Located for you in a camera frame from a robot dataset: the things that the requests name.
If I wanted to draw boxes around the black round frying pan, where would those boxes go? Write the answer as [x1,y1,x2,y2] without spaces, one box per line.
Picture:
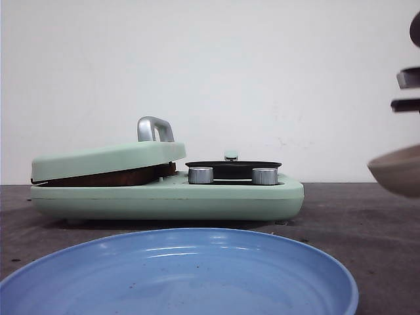
[185,160,282,180]

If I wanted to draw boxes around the blue round plate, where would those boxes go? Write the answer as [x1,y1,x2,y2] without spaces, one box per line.
[1,228,359,314]

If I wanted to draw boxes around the mint green sandwich maker lid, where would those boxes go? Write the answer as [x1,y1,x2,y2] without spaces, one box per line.
[31,116,186,184]

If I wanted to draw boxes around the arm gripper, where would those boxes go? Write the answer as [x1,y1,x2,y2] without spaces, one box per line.
[390,13,419,113]

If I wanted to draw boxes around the beige ribbed bowl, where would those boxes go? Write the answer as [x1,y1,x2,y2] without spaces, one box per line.
[367,144,419,198]

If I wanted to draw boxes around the white bread slice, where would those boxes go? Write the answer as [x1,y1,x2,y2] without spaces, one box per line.
[31,162,176,187]

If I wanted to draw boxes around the right silver control knob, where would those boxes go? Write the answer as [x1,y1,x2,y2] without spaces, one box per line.
[252,167,278,186]

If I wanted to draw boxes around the left silver control knob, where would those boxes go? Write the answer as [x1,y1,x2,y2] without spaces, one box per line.
[188,167,214,184]

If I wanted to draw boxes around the mint green breakfast maker base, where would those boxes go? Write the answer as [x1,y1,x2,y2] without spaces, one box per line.
[30,173,304,221]

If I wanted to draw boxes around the silver control knob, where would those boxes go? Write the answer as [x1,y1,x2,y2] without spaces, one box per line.
[188,167,214,184]
[252,167,278,186]

